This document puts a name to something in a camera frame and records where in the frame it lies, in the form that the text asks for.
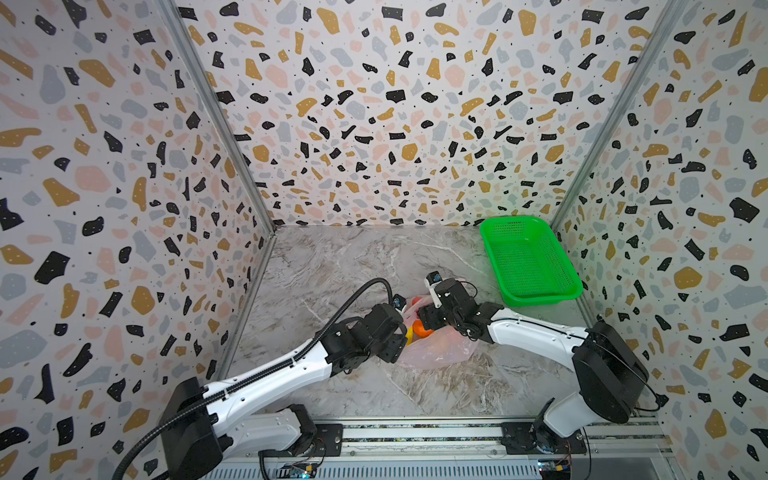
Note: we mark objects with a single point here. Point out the orange tangerine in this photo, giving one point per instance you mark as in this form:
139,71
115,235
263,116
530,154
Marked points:
420,330

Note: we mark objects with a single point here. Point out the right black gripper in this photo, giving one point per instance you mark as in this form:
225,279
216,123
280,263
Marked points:
441,308

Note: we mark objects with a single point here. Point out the green plastic basket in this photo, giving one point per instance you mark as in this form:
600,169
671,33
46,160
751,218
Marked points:
530,265

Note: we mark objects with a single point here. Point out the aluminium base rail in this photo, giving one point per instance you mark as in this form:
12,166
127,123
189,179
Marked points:
462,448

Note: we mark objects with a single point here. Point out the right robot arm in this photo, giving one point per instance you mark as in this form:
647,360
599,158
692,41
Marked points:
610,376

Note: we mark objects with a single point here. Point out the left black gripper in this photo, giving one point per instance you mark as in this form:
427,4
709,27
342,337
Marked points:
397,335

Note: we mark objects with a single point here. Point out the pink plastic bag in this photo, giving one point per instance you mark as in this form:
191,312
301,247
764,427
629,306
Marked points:
443,348

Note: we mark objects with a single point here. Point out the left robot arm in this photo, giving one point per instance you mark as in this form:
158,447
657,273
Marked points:
204,424

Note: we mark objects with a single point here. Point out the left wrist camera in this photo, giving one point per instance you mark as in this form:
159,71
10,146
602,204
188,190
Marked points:
399,303

